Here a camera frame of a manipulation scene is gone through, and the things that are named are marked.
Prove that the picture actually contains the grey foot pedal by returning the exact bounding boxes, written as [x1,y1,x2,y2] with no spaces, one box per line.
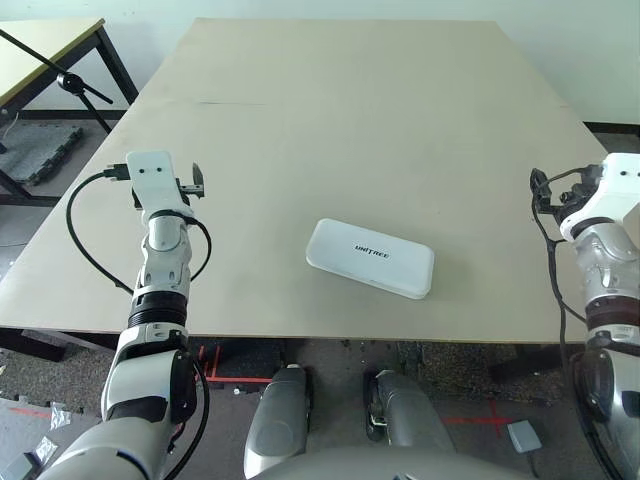
[507,420,542,454]

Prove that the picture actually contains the dark foam floor mat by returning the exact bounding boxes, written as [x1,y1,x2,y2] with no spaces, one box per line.
[0,122,85,187]

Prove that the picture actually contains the grey right robot leg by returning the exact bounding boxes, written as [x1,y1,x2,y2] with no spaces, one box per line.
[363,368,456,451]

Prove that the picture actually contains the black left camera cable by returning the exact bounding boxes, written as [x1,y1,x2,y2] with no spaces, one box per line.
[65,162,214,296]

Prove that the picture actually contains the grey robot leg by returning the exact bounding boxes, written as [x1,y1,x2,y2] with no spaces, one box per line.
[243,364,314,471]
[363,368,456,451]

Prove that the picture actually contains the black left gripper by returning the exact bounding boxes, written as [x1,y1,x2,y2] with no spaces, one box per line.
[177,160,207,202]

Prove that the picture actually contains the grey left robot leg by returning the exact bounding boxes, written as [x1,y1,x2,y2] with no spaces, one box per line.
[243,364,314,471]

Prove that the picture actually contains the grey pedal cable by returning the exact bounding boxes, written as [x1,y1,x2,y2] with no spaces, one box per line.
[524,449,544,480]

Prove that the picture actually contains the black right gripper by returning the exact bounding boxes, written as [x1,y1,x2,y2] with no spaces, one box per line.
[558,166,604,212]

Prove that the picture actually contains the black right camera cable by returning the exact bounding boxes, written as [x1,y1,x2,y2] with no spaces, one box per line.
[528,167,601,351]

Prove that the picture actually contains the side table with black legs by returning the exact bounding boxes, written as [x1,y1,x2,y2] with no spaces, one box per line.
[0,18,140,206]

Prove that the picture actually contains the white plastic pencil case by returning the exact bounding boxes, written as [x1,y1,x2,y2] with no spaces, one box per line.
[304,217,436,301]

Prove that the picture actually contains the grey robot torso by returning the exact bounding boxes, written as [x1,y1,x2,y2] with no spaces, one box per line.
[244,447,544,480]

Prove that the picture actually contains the black tripod stand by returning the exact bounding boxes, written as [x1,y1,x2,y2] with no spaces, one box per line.
[0,28,115,134]

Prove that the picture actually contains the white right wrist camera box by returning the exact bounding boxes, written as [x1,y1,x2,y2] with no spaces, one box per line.
[558,152,640,244]

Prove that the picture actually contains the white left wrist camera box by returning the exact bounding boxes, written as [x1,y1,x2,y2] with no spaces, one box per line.
[124,148,196,219]

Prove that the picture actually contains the black camera cable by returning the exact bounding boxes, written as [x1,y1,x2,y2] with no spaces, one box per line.
[528,167,601,351]
[65,162,214,296]

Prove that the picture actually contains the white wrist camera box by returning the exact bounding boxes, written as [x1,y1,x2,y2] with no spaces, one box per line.
[558,152,640,244]
[124,148,196,219]

